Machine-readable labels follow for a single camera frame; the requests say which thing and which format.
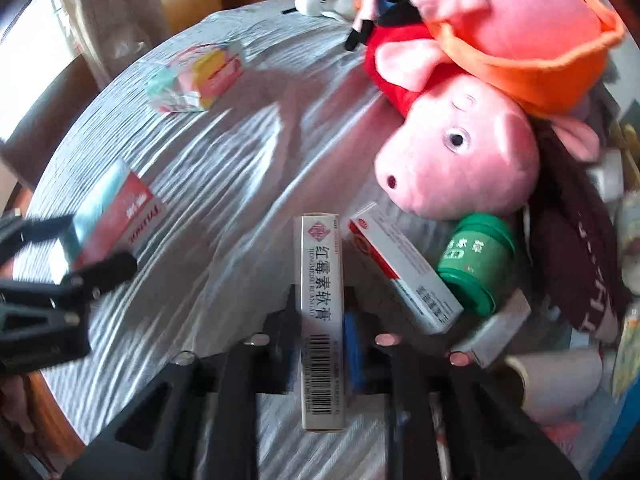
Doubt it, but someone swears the red green medicine box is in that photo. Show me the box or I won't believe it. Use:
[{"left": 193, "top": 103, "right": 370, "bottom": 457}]
[{"left": 60, "top": 160, "right": 166, "bottom": 270}]

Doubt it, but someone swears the white ointment box barcode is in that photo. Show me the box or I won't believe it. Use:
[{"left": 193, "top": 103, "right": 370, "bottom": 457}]
[{"left": 297, "top": 212, "right": 345, "bottom": 432}]

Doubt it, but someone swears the pig plush red dress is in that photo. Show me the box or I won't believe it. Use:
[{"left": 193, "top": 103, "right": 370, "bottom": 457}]
[{"left": 363, "top": 22, "right": 601, "bottom": 221}]

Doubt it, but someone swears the pig plush orange dress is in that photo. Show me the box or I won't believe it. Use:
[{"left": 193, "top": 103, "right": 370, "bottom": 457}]
[{"left": 409, "top": 0, "right": 626, "bottom": 117}]

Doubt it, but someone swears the wooden chair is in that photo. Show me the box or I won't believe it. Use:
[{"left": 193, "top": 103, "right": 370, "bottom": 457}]
[{"left": 1, "top": 55, "right": 100, "bottom": 190}]

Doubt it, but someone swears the white red small medicine box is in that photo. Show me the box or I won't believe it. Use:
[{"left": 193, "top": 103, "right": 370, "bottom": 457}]
[{"left": 348, "top": 203, "right": 463, "bottom": 335}]

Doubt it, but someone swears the green medicine bottle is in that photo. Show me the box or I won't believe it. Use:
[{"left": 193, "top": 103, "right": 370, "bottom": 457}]
[{"left": 437, "top": 214, "right": 516, "bottom": 318}]

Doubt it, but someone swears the dark maroon cloth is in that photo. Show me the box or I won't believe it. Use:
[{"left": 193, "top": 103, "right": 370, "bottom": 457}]
[{"left": 528, "top": 120, "right": 631, "bottom": 344}]

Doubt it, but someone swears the pastel tissue pack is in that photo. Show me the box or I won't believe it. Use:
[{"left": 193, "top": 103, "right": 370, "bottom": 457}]
[{"left": 146, "top": 41, "right": 246, "bottom": 113}]

